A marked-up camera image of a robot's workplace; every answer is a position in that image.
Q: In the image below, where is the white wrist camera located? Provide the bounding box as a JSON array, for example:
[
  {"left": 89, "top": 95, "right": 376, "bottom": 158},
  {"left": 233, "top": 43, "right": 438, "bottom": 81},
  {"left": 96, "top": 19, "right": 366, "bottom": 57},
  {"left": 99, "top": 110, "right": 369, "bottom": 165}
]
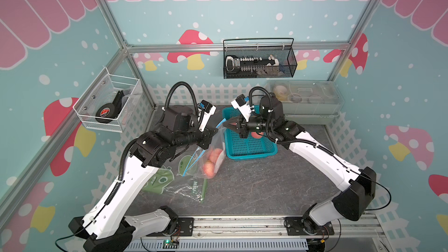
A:
[
  {"left": 198, "top": 100, "right": 217, "bottom": 132},
  {"left": 231, "top": 94, "right": 255, "bottom": 123}
]

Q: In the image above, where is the black wire mesh basket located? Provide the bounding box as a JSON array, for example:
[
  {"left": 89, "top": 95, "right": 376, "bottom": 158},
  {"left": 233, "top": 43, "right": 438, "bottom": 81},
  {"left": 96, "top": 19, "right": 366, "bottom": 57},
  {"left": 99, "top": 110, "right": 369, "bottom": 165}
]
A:
[{"left": 222, "top": 37, "right": 298, "bottom": 79}]

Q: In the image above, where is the pink peach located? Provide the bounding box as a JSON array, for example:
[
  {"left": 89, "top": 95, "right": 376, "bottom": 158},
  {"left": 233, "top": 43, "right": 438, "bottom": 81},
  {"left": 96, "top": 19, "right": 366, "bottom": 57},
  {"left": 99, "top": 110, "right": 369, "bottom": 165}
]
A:
[
  {"left": 251, "top": 132, "right": 264, "bottom": 139},
  {"left": 208, "top": 148, "right": 223, "bottom": 164},
  {"left": 203, "top": 161, "right": 215, "bottom": 179}
]

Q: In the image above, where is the clear bag green cartoon print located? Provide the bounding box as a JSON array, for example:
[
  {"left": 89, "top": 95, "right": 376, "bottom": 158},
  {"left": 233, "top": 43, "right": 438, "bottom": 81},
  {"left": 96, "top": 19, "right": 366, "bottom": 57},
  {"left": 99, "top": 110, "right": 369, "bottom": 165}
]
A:
[{"left": 142, "top": 153, "right": 208, "bottom": 203}]

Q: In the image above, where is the clear blue zipper bag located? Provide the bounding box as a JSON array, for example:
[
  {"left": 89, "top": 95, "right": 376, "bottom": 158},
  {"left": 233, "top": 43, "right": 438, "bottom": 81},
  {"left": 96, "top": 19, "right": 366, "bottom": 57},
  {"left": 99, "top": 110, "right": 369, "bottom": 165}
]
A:
[{"left": 178, "top": 119, "right": 226, "bottom": 179}]

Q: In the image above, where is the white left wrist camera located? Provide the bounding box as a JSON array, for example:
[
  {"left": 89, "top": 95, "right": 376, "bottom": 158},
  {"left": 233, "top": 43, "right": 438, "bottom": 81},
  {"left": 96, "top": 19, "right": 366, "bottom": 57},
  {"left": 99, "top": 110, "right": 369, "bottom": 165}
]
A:
[{"left": 198, "top": 100, "right": 217, "bottom": 132}]

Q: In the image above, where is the black tape roll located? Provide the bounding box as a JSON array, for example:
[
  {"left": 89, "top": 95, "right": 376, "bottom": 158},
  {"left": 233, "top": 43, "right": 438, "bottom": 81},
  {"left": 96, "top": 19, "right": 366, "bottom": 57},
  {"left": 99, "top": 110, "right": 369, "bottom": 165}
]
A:
[{"left": 95, "top": 91, "right": 124, "bottom": 124}]

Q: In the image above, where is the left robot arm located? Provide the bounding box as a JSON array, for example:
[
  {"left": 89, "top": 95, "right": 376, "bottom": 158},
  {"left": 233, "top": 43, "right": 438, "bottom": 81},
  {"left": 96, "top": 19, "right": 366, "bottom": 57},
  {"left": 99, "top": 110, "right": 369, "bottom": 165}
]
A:
[{"left": 69, "top": 100, "right": 218, "bottom": 252}]

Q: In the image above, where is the teal plastic perforated basket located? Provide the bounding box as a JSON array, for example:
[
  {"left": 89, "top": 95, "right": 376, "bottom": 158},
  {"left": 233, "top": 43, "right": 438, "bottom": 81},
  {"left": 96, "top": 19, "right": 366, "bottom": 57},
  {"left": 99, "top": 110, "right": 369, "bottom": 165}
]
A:
[{"left": 222, "top": 104, "right": 279, "bottom": 161}]

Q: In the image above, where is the clear acrylic wall bin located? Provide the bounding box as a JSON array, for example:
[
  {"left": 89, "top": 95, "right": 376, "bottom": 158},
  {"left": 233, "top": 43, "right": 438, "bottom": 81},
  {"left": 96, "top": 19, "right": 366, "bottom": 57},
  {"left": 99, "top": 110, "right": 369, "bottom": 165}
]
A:
[{"left": 73, "top": 68, "right": 142, "bottom": 133}]

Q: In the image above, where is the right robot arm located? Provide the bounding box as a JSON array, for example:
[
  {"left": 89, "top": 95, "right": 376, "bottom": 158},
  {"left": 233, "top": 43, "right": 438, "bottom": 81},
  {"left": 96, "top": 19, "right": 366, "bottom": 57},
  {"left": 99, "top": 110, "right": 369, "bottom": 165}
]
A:
[{"left": 224, "top": 92, "right": 376, "bottom": 235}]

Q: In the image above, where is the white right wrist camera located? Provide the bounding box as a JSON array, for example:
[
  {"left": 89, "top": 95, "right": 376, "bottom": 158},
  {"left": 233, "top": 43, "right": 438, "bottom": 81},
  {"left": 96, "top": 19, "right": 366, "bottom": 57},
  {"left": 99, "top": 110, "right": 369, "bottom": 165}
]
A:
[{"left": 231, "top": 94, "right": 255, "bottom": 123}]

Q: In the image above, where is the clear plastic storage box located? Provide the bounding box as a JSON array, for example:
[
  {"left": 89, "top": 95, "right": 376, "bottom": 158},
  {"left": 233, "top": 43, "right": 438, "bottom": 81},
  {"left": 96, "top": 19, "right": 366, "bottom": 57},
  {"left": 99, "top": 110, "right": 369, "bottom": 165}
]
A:
[{"left": 266, "top": 80, "right": 345, "bottom": 125}]

